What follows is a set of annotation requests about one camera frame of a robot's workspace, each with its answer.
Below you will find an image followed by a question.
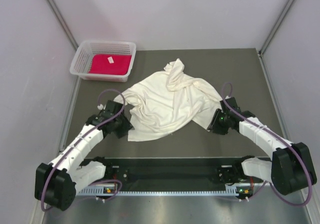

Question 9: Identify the aluminium front rail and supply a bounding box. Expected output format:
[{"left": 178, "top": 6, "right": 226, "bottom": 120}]
[{"left": 39, "top": 165, "right": 313, "bottom": 186}]

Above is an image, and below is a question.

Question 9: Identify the red folded t shirt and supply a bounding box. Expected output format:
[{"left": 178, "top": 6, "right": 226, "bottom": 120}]
[{"left": 89, "top": 54, "right": 132, "bottom": 75}]

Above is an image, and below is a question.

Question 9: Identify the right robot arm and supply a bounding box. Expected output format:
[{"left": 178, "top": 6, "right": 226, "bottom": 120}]
[{"left": 208, "top": 97, "right": 317, "bottom": 195}]

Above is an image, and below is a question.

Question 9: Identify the white t shirt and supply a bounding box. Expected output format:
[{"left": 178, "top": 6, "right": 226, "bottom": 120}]
[{"left": 114, "top": 59, "right": 222, "bottom": 142}]

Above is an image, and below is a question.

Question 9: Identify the right aluminium frame post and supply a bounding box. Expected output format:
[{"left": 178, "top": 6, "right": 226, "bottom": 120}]
[{"left": 257, "top": 0, "right": 296, "bottom": 58}]

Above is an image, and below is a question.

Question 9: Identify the left aluminium frame post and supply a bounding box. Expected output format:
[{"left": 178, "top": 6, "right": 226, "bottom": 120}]
[{"left": 45, "top": 0, "right": 79, "bottom": 51}]

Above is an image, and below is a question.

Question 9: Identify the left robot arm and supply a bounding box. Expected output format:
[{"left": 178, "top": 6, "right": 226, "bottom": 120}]
[{"left": 34, "top": 100, "right": 133, "bottom": 211}]

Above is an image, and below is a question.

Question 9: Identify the white plastic laundry basket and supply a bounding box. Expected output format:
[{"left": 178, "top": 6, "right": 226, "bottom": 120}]
[{"left": 70, "top": 40, "right": 137, "bottom": 82}]

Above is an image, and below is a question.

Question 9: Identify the aluminium frame post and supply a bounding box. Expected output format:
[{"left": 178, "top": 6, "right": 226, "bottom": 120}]
[
  {"left": 257, "top": 0, "right": 296, "bottom": 58},
  {"left": 45, "top": 0, "right": 79, "bottom": 51}
]

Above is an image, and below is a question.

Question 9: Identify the white slotted cable duct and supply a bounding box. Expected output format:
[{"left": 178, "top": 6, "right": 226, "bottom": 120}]
[{"left": 77, "top": 185, "right": 250, "bottom": 196}]

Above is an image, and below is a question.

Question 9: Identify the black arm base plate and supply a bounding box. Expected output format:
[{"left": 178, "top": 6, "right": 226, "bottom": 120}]
[{"left": 80, "top": 157, "right": 240, "bottom": 188}]

